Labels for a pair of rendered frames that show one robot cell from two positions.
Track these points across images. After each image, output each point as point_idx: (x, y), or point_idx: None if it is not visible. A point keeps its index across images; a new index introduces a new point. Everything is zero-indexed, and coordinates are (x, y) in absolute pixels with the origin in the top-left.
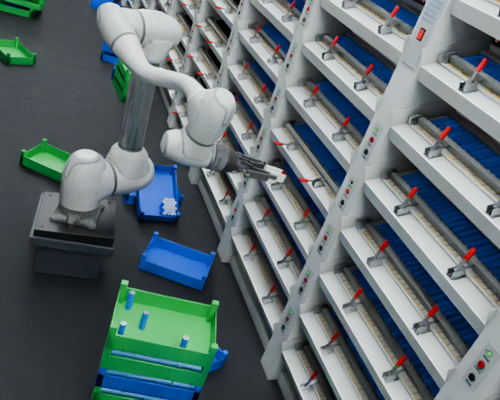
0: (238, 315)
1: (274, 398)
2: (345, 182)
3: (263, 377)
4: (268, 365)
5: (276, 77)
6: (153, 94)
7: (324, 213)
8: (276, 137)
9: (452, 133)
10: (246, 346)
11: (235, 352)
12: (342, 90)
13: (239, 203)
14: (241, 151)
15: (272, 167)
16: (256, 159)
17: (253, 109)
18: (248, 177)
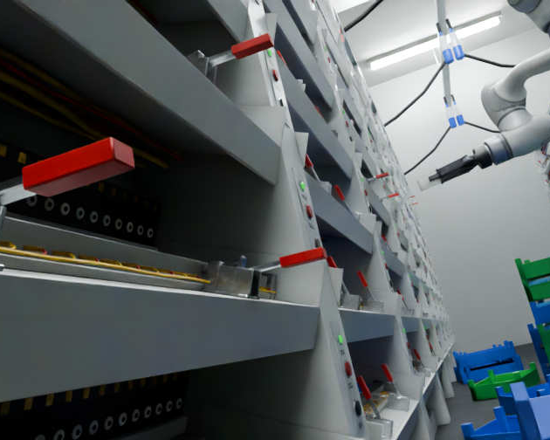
0: (454, 436)
1: (451, 415)
2: (381, 181)
3: (454, 418)
4: (446, 407)
5: (332, 91)
6: None
7: (388, 221)
8: (365, 179)
9: None
10: (460, 425)
11: (479, 420)
12: (350, 106)
13: (402, 326)
14: None
15: (429, 175)
16: (443, 166)
17: (338, 154)
18: (464, 173)
